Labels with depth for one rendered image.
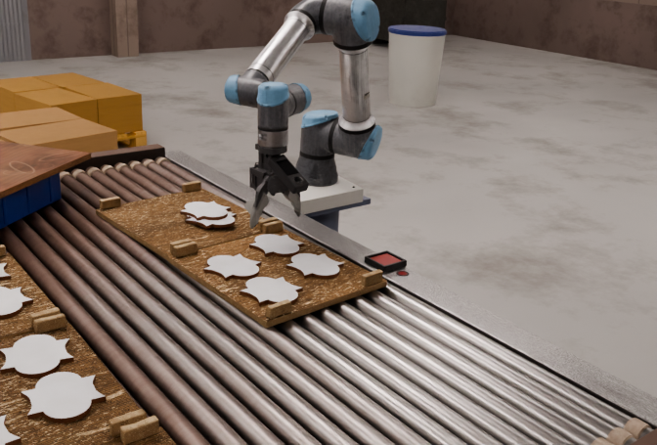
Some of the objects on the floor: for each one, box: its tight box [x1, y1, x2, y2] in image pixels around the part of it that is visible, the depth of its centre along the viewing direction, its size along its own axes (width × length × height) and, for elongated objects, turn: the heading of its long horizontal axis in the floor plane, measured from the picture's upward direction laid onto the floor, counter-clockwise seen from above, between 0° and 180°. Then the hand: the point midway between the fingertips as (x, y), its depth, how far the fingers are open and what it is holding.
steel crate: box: [365, 0, 447, 44], centre depth 1249 cm, size 92×112×77 cm
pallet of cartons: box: [0, 72, 147, 148], centre depth 628 cm, size 126×91×44 cm
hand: (277, 223), depth 196 cm, fingers open, 14 cm apart
